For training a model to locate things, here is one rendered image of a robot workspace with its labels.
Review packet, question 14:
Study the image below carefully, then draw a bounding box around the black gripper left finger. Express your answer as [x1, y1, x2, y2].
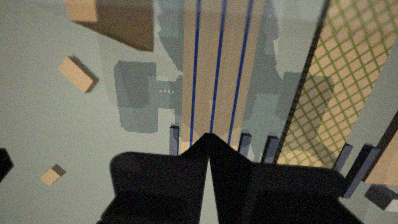
[109, 133, 211, 224]

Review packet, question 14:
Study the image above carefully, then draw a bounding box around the brown rectangular box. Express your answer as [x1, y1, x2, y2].
[25, 0, 398, 52]

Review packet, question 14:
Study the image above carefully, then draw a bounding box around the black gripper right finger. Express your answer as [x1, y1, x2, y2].
[209, 133, 346, 224]

